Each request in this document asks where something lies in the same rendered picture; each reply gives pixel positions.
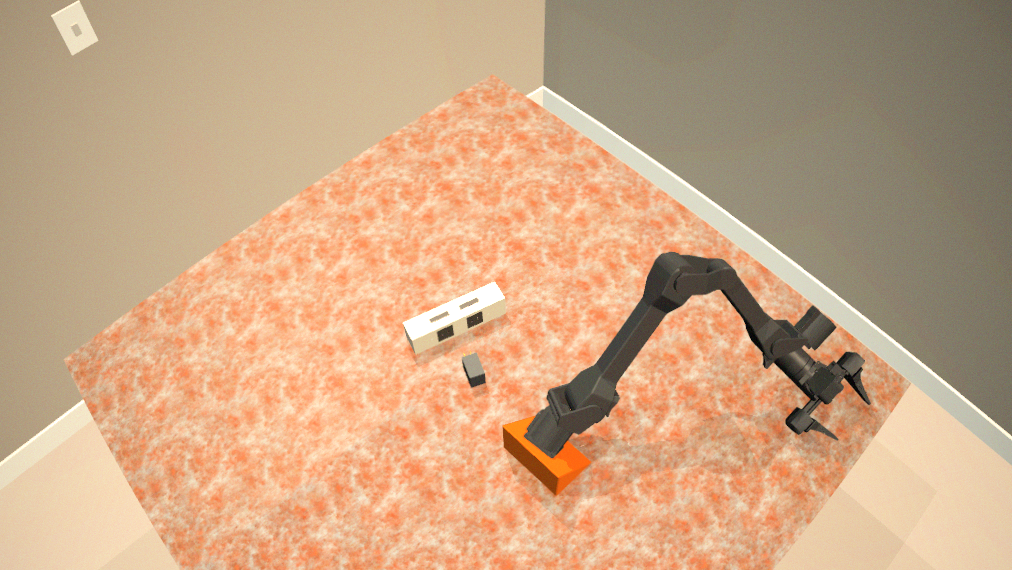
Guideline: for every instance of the grey two-prong plug charger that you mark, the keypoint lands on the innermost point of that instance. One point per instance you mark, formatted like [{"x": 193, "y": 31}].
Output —
[{"x": 473, "y": 370}]

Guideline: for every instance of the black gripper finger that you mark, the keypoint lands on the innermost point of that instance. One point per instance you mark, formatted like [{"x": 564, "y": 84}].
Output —
[
  {"x": 816, "y": 426},
  {"x": 856, "y": 383}
]

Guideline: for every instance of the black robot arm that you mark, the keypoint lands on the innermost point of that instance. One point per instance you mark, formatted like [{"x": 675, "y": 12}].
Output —
[{"x": 671, "y": 282}]

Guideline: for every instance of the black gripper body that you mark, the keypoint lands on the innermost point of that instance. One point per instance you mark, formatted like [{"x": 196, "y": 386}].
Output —
[{"x": 799, "y": 420}]

